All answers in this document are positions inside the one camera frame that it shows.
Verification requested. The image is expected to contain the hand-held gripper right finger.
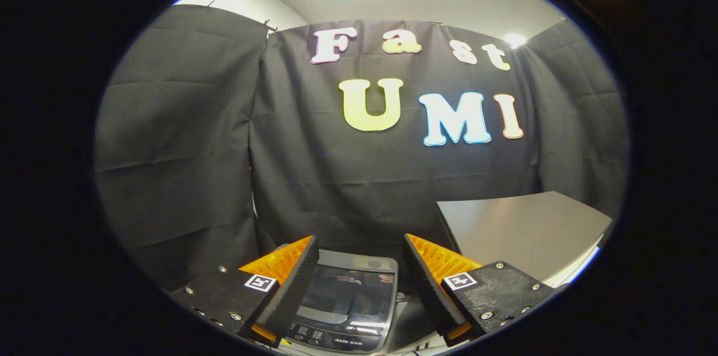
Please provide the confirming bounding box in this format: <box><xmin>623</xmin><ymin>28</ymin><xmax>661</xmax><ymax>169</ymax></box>
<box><xmin>404</xmin><ymin>233</ymin><xmax>559</xmax><ymax>346</ymax></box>

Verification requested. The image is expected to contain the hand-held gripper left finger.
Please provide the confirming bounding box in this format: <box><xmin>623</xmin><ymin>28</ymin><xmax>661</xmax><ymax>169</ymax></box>
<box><xmin>168</xmin><ymin>235</ymin><xmax>319</xmax><ymax>348</ymax></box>

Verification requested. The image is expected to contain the grey washing machine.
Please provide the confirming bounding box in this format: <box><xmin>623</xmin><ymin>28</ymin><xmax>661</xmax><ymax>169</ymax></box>
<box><xmin>275</xmin><ymin>244</ymin><xmax>407</xmax><ymax>354</ymax></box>

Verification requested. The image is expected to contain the beige cabinet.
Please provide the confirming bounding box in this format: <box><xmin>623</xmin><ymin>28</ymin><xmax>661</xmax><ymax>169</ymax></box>
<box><xmin>436</xmin><ymin>191</ymin><xmax>613</xmax><ymax>289</ymax></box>

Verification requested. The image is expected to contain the white sheet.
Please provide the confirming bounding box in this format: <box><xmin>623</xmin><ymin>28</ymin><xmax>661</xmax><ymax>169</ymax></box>
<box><xmin>541</xmin><ymin>247</ymin><xmax>602</xmax><ymax>288</ymax></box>

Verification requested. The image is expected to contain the black backdrop cloth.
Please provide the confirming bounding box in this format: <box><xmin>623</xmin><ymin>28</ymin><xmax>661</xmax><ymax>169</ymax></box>
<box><xmin>94</xmin><ymin>4</ymin><xmax>629</xmax><ymax>289</ymax></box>

